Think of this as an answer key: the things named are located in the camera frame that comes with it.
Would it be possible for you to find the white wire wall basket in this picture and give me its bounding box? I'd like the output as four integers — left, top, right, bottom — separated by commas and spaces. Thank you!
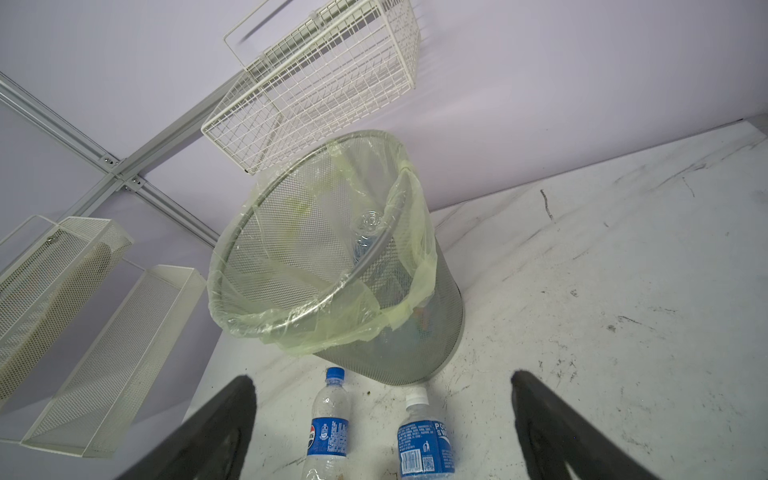
201, 1, 421, 175

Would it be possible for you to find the small blue label bottle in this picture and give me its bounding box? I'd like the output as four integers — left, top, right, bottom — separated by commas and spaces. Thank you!
352, 210, 383, 263

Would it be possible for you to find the blue label water bottle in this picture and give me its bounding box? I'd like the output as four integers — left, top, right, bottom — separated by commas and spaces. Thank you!
397, 385, 455, 480

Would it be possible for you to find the upper white mesh shelf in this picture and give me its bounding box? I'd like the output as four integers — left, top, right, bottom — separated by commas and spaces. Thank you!
1, 216, 134, 403

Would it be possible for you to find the pepsi blue label bottle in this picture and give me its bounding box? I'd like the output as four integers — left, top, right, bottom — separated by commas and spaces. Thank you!
301, 367, 351, 480

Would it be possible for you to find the white mesh shelf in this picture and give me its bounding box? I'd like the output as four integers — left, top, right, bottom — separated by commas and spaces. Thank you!
1, 216, 134, 403
20, 265, 205, 458

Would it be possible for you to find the grey mesh waste bin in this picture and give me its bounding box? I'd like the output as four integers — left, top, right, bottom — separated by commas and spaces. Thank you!
207, 130, 466, 386

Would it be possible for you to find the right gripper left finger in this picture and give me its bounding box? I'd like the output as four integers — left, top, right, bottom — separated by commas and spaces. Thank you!
120, 375, 257, 479

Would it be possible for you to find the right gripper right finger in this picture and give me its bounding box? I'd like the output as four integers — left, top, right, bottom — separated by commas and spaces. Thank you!
511, 370, 656, 479

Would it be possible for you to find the lower white mesh shelf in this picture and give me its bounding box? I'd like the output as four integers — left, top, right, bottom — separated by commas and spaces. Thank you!
20, 265, 205, 458

